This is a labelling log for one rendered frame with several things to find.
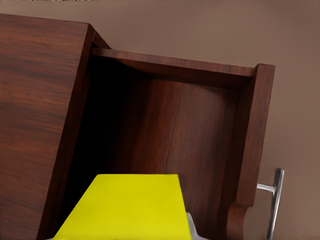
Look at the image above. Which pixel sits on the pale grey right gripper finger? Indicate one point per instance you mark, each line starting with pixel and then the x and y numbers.
pixel 192 228

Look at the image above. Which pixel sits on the yellow block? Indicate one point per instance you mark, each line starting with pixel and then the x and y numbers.
pixel 130 210

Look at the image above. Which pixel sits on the dark wooden drawer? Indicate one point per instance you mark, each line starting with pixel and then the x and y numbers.
pixel 200 130

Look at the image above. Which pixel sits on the dark wooden cabinet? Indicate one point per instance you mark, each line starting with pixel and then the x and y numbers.
pixel 37 100

